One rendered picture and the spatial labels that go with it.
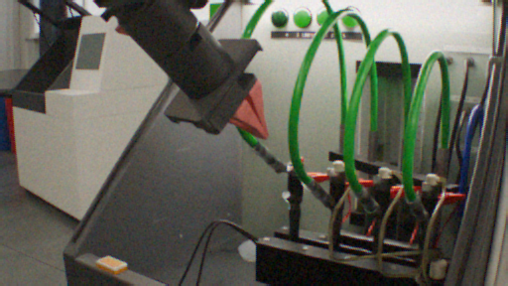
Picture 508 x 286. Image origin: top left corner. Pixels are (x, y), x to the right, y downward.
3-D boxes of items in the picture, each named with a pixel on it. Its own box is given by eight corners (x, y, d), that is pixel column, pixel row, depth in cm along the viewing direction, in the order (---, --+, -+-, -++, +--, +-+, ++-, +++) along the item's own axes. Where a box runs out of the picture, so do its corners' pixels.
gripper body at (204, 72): (269, 51, 49) (225, -3, 45) (211, 134, 46) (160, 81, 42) (226, 50, 54) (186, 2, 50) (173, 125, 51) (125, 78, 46)
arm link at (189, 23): (100, 20, 43) (131, 13, 39) (144, -32, 45) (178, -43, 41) (147, 69, 47) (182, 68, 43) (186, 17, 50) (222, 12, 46)
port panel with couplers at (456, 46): (428, 182, 99) (435, 29, 93) (432, 178, 102) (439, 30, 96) (487, 191, 92) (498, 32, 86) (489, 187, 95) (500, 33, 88)
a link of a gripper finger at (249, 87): (297, 123, 53) (248, 63, 48) (262, 180, 51) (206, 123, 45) (253, 115, 58) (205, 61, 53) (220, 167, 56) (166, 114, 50)
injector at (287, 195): (276, 278, 89) (278, 166, 85) (290, 268, 93) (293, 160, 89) (289, 282, 88) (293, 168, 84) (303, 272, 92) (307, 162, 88)
